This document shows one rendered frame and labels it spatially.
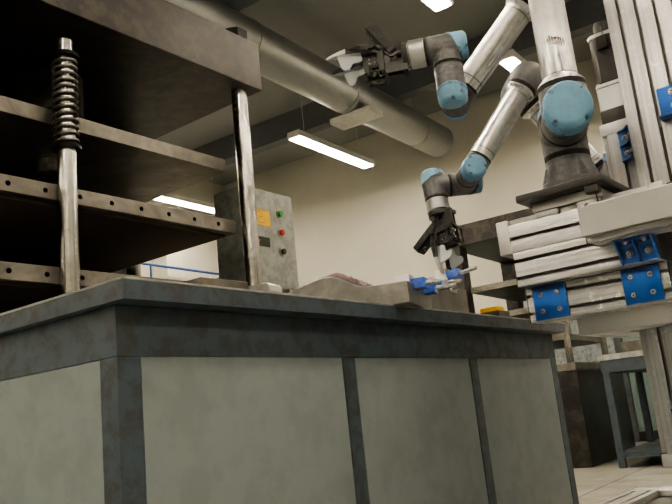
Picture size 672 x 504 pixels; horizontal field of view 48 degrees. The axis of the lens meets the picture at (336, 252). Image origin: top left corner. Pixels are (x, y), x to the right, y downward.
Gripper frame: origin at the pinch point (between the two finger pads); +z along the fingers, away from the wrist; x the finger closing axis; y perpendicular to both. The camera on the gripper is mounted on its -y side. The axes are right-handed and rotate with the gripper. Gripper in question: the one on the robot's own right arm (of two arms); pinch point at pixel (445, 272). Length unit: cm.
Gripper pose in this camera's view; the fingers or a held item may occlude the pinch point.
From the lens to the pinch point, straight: 240.3
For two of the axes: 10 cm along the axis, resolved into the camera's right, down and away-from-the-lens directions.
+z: 1.3, 9.1, -4.0
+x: 6.2, 2.4, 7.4
